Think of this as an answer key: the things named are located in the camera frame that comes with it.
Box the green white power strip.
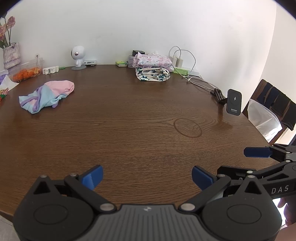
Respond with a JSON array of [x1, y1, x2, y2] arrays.
[[172, 66, 200, 76]]

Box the white robot-shaped speaker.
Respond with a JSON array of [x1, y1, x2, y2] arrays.
[[70, 45, 88, 70]]

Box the knitted purple white vase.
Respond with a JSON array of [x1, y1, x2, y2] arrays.
[[3, 42, 21, 69]]

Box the pink floral folded clothes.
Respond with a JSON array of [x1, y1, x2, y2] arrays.
[[135, 52, 174, 72]]

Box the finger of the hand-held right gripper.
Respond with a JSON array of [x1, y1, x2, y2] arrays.
[[243, 143, 296, 163], [217, 163, 286, 184]]

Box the pink blue purple mesh garment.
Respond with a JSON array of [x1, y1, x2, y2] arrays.
[[18, 80, 75, 114]]

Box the looped white charging cable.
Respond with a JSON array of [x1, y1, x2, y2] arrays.
[[169, 46, 197, 72]]

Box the dark wireless charger pad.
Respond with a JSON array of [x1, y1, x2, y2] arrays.
[[227, 89, 243, 116]]

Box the white teal-flowered folded clothes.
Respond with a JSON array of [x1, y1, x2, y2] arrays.
[[135, 67, 171, 82]]

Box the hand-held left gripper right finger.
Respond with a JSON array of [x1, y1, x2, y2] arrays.
[[180, 165, 267, 213]]

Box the clear plastic bag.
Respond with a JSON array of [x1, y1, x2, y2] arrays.
[[247, 98, 283, 143]]

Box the white tissue paper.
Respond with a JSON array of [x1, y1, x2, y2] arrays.
[[0, 75, 20, 90]]

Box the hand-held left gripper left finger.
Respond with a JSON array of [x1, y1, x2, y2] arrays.
[[30, 165, 116, 214]]

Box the dark cloth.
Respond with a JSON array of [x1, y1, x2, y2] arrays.
[[282, 102, 296, 131], [266, 87, 281, 112], [257, 82, 273, 105], [272, 93, 290, 121]]

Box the clear container of orange peels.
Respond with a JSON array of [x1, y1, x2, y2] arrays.
[[9, 58, 44, 82]]

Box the pink artificial flowers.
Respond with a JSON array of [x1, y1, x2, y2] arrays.
[[0, 16, 16, 49]]

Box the person's right hand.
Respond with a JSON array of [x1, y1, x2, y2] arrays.
[[277, 197, 289, 209]]

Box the wooden chair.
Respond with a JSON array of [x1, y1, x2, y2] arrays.
[[242, 79, 296, 145]]

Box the white plastic clip device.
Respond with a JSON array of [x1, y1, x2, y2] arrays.
[[42, 66, 60, 75]]

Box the black folding phone stand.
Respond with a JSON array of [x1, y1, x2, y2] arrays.
[[210, 88, 228, 105]]

